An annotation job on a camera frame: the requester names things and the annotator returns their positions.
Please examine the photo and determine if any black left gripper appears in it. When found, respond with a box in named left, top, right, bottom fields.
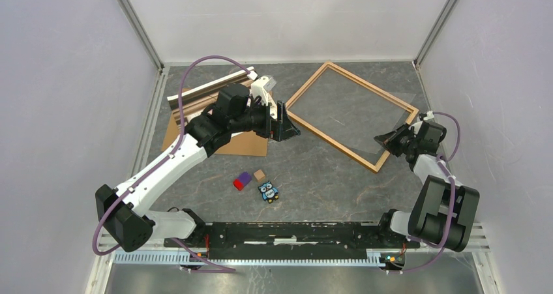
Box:
left=230, top=96, right=300, bottom=142

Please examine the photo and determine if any wooden picture frame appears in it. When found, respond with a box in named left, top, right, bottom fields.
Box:
left=286, top=61, right=419, bottom=173

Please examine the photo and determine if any printed photo sheet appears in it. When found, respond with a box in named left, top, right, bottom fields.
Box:
left=166, top=70, right=253, bottom=138

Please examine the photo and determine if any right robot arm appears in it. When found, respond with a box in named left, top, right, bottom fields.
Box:
left=374, top=121, right=480, bottom=252

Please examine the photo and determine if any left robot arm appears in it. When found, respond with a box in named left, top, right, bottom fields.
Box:
left=95, top=83, right=301, bottom=252

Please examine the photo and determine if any brown cardboard backing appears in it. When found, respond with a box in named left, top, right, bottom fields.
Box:
left=161, top=107, right=268, bottom=156

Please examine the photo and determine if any small tan wooden cube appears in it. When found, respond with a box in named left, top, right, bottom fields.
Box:
left=253, top=169, right=266, bottom=182

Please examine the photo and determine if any red and purple block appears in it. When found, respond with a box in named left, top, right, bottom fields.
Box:
left=233, top=171, right=252, bottom=191

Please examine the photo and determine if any blue owl figure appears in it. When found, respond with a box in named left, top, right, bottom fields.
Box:
left=258, top=181, right=279, bottom=203

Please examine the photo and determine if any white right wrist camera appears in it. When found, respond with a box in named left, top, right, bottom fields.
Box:
left=419, top=111, right=434, bottom=121

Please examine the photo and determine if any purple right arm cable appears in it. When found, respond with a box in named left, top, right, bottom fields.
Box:
left=384, top=112, right=462, bottom=274

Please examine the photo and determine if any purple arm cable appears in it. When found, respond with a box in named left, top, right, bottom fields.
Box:
left=92, top=55, right=256, bottom=274
left=384, top=112, right=462, bottom=274

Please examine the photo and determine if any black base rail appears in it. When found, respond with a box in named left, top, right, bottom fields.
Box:
left=184, top=222, right=421, bottom=259

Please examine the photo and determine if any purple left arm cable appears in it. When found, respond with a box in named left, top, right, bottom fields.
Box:
left=92, top=55, right=256, bottom=274

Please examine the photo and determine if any white toothed cable tray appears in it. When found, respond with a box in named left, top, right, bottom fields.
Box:
left=113, top=250, right=385, bottom=268

